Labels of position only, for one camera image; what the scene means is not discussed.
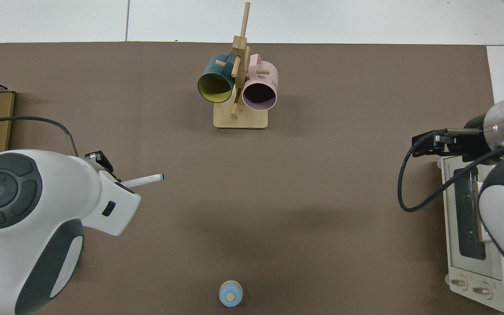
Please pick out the pink cup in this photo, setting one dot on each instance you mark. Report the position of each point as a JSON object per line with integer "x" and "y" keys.
{"x": 260, "y": 83}

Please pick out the small blue round thing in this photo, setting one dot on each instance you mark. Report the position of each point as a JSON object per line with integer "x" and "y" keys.
{"x": 231, "y": 294}

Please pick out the dark blue cup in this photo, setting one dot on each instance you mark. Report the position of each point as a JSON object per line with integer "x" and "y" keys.
{"x": 212, "y": 72}

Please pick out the pale toaster oven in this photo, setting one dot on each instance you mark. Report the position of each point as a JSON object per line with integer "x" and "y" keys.
{"x": 462, "y": 267}

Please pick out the white marker with blue cap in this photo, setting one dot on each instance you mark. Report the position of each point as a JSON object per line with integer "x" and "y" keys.
{"x": 147, "y": 179}

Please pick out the brown table cloth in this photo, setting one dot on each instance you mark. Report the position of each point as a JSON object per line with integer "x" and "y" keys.
{"x": 278, "y": 197}

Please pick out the wooden cup stand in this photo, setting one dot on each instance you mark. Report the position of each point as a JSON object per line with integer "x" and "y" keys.
{"x": 245, "y": 119}

